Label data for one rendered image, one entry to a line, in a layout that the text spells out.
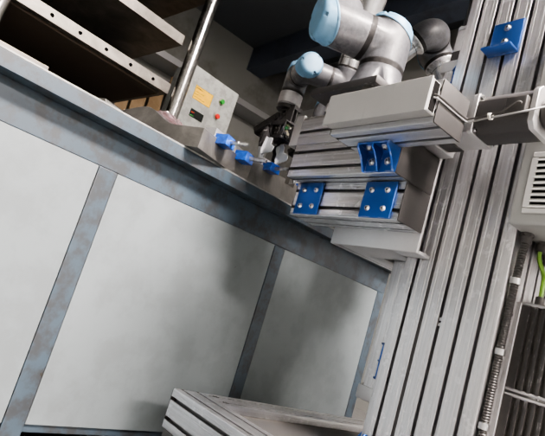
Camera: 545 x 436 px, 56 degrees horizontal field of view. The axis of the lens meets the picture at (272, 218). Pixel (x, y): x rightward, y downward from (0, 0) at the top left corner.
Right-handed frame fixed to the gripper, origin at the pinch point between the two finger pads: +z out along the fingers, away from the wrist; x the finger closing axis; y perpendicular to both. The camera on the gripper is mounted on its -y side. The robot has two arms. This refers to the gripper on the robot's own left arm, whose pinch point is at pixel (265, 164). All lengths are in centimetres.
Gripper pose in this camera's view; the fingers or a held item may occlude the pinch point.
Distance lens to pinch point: 164.6
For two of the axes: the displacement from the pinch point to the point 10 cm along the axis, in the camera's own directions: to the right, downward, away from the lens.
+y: 7.0, 0.9, -7.1
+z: -2.9, 9.4, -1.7
